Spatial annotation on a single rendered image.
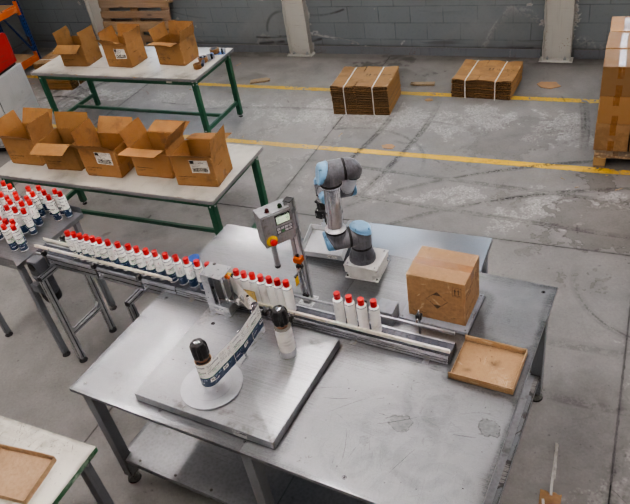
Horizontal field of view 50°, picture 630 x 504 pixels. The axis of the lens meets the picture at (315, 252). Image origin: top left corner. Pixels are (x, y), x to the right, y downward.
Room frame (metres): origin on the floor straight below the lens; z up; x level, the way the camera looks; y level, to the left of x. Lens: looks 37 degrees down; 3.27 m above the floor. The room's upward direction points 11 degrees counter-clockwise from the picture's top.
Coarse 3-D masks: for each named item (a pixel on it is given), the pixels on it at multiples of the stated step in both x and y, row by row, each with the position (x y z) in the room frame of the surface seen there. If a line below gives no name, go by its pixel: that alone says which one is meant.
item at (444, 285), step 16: (416, 256) 2.67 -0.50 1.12; (432, 256) 2.65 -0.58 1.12; (448, 256) 2.62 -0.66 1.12; (464, 256) 2.60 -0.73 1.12; (416, 272) 2.55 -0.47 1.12; (432, 272) 2.52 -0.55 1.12; (448, 272) 2.50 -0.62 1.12; (464, 272) 2.48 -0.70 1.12; (416, 288) 2.52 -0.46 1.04; (432, 288) 2.48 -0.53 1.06; (448, 288) 2.43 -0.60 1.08; (464, 288) 2.39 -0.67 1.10; (416, 304) 2.53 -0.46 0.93; (432, 304) 2.48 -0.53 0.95; (448, 304) 2.43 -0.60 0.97; (464, 304) 2.39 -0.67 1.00; (448, 320) 2.44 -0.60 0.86; (464, 320) 2.39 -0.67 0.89
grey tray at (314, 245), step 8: (312, 224) 3.39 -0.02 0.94; (312, 232) 3.38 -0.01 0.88; (320, 232) 3.36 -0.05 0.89; (304, 240) 3.29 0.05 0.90; (312, 240) 3.32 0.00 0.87; (320, 240) 3.30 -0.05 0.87; (304, 248) 3.28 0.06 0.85; (312, 248) 3.26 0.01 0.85; (320, 248) 3.24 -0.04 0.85; (312, 256) 3.21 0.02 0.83; (320, 256) 3.18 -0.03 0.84; (328, 256) 3.15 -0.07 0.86; (336, 256) 3.12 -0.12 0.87; (344, 256) 3.13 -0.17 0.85
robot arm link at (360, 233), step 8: (352, 224) 3.00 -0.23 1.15; (360, 224) 3.00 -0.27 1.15; (368, 224) 3.00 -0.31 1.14; (352, 232) 2.96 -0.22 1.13; (360, 232) 2.94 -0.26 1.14; (368, 232) 2.95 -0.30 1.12; (352, 240) 2.93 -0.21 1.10; (360, 240) 2.94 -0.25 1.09; (368, 240) 2.95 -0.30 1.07; (360, 248) 2.94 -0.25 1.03
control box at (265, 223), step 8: (280, 200) 2.87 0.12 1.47; (264, 208) 2.82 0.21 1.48; (272, 208) 2.81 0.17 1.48; (288, 208) 2.79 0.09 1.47; (256, 216) 2.78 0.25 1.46; (264, 216) 2.75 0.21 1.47; (272, 216) 2.76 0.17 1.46; (256, 224) 2.81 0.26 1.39; (264, 224) 2.74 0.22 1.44; (272, 224) 2.75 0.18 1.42; (280, 224) 2.77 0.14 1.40; (264, 232) 2.74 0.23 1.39; (272, 232) 2.75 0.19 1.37; (288, 232) 2.78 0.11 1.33; (264, 240) 2.75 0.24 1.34; (280, 240) 2.76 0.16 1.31
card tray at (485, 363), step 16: (464, 352) 2.23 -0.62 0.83; (480, 352) 2.21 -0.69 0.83; (496, 352) 2.20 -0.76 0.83; (512, 352) 2.18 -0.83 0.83; (464, 368) 2.13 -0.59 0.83; (480, 368) 2.12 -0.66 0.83; (496, 368) 2.10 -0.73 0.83; (512, 368) 2.08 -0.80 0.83; (480, 384) 2.01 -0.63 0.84; (496, 384) 1.98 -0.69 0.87; (512, 384) 1.99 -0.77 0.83
